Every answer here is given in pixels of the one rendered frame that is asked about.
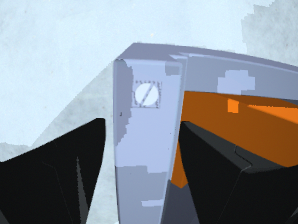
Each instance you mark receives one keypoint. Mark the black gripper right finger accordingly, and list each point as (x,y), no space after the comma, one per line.
(232,186)

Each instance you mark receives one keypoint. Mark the orange l-shaped part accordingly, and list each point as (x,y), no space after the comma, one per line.
(266,126)

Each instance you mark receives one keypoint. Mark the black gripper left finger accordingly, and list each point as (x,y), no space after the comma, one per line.
(54,183)

